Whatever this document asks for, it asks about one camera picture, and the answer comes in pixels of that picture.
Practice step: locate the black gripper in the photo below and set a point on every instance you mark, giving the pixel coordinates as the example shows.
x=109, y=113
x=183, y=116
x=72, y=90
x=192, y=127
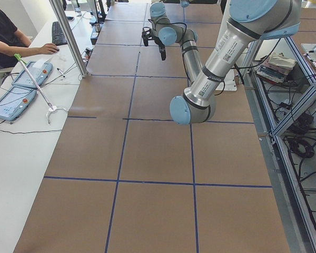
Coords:
x=161, y=45

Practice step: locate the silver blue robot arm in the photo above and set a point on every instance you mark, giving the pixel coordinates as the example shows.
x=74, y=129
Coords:
x=249, y=21

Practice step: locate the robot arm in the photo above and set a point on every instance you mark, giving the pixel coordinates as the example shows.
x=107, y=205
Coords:
x=165, y=33

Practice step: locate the small metal cup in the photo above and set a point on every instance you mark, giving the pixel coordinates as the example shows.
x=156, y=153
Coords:
x=97, y=27

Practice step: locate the seated person's hand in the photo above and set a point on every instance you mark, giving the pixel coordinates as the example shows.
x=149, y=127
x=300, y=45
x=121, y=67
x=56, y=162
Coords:
x=48, y=48

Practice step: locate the black keyboard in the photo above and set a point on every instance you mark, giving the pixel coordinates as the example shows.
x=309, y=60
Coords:
x=58, y=37

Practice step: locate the stack of books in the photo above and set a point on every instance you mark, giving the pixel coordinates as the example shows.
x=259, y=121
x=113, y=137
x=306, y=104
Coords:
x=276, y=68

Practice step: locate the upper blue teach pendant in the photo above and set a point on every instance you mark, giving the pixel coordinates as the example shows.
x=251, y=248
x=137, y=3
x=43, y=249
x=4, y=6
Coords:
x=39, y=73

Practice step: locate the blue teach pendant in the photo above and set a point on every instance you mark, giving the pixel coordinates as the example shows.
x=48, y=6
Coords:
x=15, y=101
x=39, y=73

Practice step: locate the lower blue teach pendant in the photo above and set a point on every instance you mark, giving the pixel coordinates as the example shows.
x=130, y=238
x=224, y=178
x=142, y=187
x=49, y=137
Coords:
x=15, y=101

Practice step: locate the seated person black shirt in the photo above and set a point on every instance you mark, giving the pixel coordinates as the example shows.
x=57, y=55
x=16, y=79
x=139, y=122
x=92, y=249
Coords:
x=10, y=36

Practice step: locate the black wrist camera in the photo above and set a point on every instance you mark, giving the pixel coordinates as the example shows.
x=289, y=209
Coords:
x=146, y=35

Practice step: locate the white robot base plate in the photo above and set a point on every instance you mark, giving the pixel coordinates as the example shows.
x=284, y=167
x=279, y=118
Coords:
x=229, y=81

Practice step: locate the aluminium frame post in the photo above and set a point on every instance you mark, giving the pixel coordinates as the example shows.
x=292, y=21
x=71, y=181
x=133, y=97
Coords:
x=61, y=17

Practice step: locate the green handled reacher grabber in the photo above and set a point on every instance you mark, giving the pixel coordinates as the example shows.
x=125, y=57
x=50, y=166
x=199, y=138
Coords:
x=51, y=108

